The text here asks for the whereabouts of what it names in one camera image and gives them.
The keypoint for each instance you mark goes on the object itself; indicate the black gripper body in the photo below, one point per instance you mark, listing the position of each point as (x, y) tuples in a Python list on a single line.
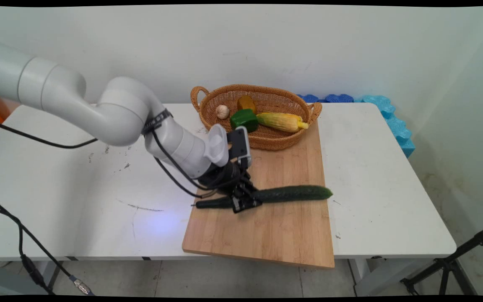
[(224, 176)]

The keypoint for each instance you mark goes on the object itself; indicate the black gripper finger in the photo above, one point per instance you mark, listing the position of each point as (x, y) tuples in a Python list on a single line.
[(247, 184), (245, 204)]

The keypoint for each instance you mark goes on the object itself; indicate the long dark green cucumber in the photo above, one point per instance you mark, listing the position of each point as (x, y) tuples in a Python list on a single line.
[(296, 193)]

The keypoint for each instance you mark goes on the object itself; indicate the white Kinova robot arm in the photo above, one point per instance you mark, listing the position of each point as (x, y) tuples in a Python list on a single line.
[(115, 111)]

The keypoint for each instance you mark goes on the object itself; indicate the wooden cutting board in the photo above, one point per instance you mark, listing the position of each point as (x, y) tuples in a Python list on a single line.
[(275, 235)]

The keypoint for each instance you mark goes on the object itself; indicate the woven wicker basket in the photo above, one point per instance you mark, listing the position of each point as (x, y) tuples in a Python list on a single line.
[(266, 138)]

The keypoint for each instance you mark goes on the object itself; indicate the green bell pepper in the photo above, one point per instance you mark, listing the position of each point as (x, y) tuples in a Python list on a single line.
[(244, 120)]

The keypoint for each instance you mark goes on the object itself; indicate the white garlic bulb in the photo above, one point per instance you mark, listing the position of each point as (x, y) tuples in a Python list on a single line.
[(222, 111)]

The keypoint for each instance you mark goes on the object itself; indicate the yellow corn cob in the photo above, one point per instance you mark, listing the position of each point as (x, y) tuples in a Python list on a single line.
[(281, 121)]

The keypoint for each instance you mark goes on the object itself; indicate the orange bell pepper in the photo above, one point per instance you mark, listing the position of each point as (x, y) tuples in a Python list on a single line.
[(246, 103)]

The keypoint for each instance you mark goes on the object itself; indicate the light blue foam mat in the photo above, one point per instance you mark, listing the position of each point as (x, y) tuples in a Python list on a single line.
[(394, 123)]

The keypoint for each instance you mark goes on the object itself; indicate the black tripod stand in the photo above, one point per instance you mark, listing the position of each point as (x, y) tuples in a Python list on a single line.
[(449, 264)]

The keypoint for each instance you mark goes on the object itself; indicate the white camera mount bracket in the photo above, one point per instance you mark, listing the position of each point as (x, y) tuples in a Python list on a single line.
[(218, 144)]

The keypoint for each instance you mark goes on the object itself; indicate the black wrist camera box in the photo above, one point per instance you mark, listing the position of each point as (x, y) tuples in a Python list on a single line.
[(240, 144)]

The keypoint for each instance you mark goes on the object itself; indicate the white table leg frame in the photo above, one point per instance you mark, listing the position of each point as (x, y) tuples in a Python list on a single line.
[(367, 277), (11, 279)]

